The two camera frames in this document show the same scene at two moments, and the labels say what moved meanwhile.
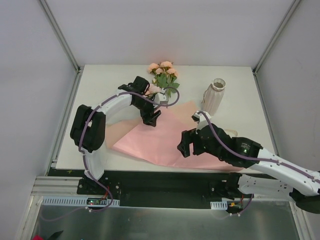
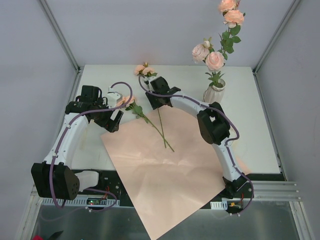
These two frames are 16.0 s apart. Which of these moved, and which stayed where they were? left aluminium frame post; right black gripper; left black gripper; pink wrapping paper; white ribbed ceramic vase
Moved: left black gripper; pink wrapping paper; right black gripper
Stayed: left aluminium frame post; white ribbed ceramic vase
